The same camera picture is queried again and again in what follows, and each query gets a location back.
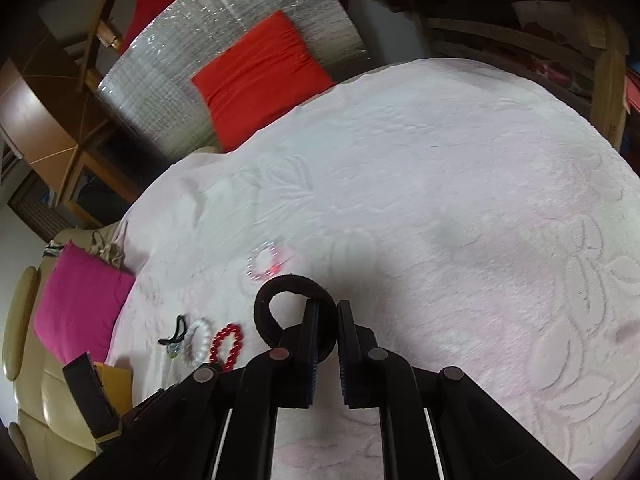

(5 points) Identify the white bead bracelet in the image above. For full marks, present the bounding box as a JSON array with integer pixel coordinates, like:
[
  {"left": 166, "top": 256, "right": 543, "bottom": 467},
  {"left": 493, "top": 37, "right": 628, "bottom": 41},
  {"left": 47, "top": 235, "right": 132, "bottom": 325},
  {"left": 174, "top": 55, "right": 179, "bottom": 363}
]
[{"left": 182, "top": 317, "right": 216, "bottom": 366}]

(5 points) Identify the beige leather sofa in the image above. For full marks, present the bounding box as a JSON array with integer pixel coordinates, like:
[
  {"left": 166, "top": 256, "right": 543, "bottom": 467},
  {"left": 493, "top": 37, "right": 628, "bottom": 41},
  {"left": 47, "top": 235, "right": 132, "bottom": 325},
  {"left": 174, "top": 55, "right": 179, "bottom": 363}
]
[{"left": 2, "top": 225, "right": 128, "bottom": 466}]

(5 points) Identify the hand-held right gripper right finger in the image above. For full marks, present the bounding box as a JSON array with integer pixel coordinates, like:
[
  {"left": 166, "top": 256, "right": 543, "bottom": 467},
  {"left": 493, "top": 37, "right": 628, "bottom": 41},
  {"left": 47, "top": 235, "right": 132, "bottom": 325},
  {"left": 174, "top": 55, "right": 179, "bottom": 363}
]
[{"left": 338, "top": 301, "right": 583, "bottom": 480}]

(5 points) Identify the red cushion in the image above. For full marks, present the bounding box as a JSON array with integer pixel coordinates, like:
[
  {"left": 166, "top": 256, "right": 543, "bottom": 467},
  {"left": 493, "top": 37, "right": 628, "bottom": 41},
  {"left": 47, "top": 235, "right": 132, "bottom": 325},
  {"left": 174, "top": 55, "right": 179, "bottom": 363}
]
[{"left": 191, "top": 9, "right": 335, "bottom": 154}]

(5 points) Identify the pink cushion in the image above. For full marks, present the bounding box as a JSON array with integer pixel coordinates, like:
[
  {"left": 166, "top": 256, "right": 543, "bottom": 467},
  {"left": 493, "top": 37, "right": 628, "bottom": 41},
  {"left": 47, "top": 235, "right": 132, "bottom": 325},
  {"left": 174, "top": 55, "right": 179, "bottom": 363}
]
[{"left": 33, "top": 240, "right": 137, "bottom": 366}]

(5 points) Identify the red bead bracelet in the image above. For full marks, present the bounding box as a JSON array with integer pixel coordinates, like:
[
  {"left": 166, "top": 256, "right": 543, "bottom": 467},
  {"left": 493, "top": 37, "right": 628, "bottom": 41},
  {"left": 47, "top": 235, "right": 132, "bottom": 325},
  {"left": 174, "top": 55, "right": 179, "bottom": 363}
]
[{"left": 209, "top": 323, "right": 246, "bottom": 372}]

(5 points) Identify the pale pink embossed blanket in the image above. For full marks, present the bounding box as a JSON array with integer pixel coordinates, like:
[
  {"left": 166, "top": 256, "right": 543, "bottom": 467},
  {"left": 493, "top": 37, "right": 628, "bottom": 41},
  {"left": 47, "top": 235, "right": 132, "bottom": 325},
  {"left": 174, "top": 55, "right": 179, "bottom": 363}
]
[{"left": 102, "top": 58, "right": 640, "bottom": 480}]

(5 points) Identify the pink clear bead bracelet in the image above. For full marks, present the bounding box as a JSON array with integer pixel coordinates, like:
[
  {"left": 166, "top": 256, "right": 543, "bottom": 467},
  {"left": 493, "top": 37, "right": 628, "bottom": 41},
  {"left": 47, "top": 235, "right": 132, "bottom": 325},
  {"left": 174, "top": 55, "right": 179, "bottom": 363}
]
[{"left": 246, "top": 242, "right": 282, "bottom": 281}]

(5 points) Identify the black hair tie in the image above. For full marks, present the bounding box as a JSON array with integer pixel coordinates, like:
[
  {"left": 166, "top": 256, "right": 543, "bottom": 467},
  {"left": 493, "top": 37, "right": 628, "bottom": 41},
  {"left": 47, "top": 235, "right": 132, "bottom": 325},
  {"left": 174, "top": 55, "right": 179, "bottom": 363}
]
[{"left": 253, "top": 274, "right": 337, "bottom": 362}]

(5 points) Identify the black cord with clear ring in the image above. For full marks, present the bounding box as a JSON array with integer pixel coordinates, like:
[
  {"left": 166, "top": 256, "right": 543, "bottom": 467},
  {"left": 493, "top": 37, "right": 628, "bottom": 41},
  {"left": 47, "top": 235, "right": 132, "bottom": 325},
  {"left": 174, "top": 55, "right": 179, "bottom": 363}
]
[{"left": 158, "top": 314, "right": 189, "bottom": 346}]

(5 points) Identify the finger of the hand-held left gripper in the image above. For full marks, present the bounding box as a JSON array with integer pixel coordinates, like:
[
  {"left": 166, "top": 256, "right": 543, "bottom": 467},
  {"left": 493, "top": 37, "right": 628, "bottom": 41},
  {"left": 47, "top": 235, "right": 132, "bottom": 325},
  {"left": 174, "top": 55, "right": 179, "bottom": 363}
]
[{"left": 62, "top": 352, "right": 124, "bottom": 444}]

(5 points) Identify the silver foil mat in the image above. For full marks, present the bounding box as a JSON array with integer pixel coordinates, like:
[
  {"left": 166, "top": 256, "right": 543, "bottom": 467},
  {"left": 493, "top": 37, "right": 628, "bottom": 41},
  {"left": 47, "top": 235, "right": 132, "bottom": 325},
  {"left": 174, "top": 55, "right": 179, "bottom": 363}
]
[{"left": 97, "top": 0, "right": 371, "bottom": 162}]

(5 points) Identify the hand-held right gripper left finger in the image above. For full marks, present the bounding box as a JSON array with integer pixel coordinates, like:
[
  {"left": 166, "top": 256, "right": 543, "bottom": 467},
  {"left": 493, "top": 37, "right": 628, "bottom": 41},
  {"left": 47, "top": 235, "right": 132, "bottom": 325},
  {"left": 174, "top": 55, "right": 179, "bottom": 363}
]
[{"left": 70, "top": 299, "right": 321, "bottom": 480}]

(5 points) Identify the beige cloth bag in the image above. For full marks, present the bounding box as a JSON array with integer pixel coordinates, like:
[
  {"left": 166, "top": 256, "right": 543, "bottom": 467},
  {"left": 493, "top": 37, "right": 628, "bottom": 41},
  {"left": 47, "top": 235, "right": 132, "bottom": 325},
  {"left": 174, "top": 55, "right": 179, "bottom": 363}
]
[{"left": 91, "top": 224, "right": 127, "bottom": 272}]

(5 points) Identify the wooden cabinet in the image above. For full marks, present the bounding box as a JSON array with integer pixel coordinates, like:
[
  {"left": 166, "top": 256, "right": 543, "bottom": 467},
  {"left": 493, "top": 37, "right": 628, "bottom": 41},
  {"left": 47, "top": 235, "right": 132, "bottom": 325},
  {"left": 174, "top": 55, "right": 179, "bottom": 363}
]
[{"left": 0, "top": 35, "right": 151, "bottom": 231}]

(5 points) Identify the wooden shelf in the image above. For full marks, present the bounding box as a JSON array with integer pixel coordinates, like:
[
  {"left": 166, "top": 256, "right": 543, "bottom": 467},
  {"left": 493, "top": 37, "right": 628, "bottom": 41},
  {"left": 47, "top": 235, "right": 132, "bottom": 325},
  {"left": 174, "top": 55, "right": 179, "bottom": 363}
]
[{"left": 349, "top": 0, "right": 632, "bottom": 157}]

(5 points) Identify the orange box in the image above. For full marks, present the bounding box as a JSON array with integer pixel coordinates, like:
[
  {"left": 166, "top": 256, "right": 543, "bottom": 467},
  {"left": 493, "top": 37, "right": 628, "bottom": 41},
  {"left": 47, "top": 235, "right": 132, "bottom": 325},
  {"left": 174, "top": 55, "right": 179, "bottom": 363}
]
[{"left": 94, "top": 362, "right": 134, "bottom": 413}]

